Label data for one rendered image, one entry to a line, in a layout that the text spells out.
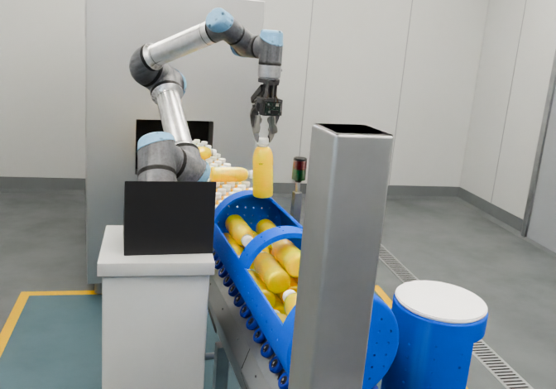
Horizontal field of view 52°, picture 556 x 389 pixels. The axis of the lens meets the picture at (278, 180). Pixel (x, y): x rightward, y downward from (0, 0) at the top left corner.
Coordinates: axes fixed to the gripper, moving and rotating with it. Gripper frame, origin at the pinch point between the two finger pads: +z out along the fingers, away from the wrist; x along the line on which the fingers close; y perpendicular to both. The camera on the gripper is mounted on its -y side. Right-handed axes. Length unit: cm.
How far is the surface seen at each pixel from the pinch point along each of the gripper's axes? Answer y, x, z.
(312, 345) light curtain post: 136, -37, -4
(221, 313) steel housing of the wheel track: 11, -14, 58
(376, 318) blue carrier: 76, 6, 28
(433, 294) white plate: 42, 46, 41
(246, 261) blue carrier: 35.6, -13.7, 29.5
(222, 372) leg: -7, -8, 93
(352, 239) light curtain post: 136, -34, -15
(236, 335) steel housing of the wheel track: 29, -14, 57
